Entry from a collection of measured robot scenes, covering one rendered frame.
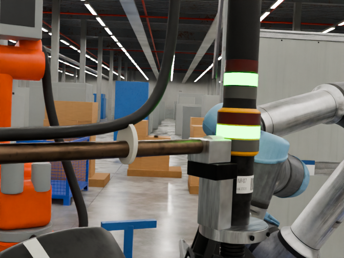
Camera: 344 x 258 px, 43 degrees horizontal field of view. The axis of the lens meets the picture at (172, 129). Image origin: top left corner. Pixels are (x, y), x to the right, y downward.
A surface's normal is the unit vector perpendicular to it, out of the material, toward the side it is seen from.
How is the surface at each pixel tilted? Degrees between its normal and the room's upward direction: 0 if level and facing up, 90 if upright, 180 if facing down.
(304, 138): 89
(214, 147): 90
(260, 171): 88
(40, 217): 90
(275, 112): 57
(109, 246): 34
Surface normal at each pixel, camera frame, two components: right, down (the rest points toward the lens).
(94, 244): 0.53, -0.78
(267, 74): 0.10, 0.06
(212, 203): -0.76, 0.00
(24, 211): 0.48, 0.07
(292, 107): 0.44, -0.48
